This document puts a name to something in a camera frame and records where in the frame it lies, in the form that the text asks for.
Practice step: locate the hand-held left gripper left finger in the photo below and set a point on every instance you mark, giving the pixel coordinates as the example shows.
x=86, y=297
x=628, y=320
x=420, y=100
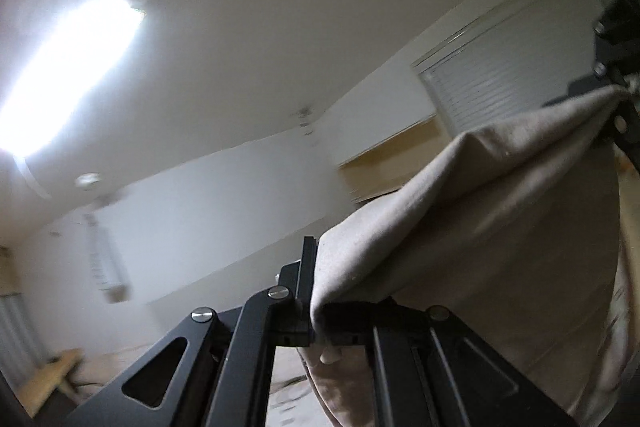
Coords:
x=306, y=277

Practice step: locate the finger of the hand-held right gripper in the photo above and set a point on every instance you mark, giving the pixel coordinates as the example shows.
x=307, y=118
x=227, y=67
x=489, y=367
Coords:
x=617, y=52
x=622, y=127

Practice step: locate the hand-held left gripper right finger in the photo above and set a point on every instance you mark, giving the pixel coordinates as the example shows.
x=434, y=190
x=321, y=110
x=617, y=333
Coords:
x=345, y=322

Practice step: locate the beige garment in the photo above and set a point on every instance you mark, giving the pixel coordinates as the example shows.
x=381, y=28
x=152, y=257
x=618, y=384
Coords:
x=475, y=207

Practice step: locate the white louvered shutter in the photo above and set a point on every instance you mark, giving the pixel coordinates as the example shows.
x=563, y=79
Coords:
x=500, y=87

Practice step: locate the open wooden shelf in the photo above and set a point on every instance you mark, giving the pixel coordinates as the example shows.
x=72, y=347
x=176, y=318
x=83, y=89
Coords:
x=385, y=162

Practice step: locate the round ceiling detector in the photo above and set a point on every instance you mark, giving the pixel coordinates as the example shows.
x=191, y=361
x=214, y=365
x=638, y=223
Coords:
x=87, y=180

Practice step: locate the wooden desk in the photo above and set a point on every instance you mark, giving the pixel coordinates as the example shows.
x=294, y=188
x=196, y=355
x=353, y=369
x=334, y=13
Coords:
x=47, y=379

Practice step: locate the long ceiling light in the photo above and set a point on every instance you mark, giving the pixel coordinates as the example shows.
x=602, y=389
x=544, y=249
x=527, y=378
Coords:
x=65, y=72

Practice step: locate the white wall air conditioner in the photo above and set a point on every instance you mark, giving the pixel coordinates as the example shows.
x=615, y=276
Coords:
x=107, y=257

